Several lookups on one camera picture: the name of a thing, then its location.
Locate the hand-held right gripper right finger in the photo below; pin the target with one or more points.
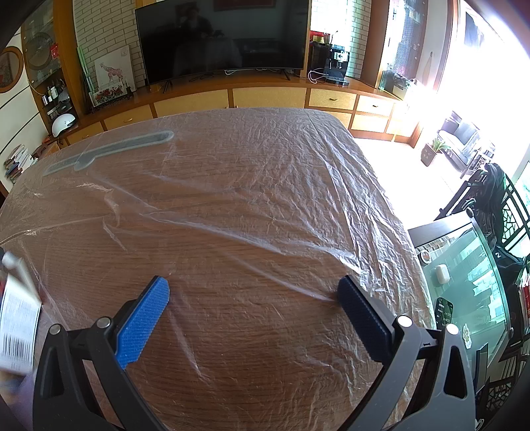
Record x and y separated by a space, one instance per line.
364 319

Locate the long grey flat strip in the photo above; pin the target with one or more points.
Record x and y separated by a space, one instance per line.
124 143

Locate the round framed picture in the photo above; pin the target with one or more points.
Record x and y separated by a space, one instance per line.
9 70

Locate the dark carved wooden chair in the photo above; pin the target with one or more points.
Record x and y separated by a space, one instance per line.
515 207

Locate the black box device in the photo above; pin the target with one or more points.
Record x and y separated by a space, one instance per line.
395 85

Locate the large black television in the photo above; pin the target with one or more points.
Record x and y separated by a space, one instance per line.
223 37

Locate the black jacket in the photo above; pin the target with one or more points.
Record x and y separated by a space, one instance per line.
490 199

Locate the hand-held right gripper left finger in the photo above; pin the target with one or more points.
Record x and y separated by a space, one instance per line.
143 321

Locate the small wooden side table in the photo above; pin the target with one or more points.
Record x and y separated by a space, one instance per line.
43 150

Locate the dark armchair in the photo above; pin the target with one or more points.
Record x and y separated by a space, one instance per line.
459 132

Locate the white and blue medicine box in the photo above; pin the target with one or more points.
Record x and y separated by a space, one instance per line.
16 327

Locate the stack of books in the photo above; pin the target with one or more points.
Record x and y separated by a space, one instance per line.
18 163

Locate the row of shelf bottles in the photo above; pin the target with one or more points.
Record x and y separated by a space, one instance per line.
54 94

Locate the glass top side table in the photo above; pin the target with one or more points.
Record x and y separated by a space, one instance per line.
463 257

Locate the long wooden television cabinet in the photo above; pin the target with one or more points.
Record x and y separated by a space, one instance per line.
269 97

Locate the red flower picture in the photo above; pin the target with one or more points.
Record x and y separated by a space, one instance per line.
108 96

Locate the potted plant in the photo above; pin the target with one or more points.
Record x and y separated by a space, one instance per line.
430 155

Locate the white helmet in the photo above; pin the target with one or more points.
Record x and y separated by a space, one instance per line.
63 123

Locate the round fan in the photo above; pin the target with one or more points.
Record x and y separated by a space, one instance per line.
38 49

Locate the white earbuds case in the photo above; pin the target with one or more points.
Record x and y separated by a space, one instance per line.
442 274

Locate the black coffee machine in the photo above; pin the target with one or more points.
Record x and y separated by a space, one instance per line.
337 62

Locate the giraffe picture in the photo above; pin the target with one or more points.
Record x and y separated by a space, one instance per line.
114 70

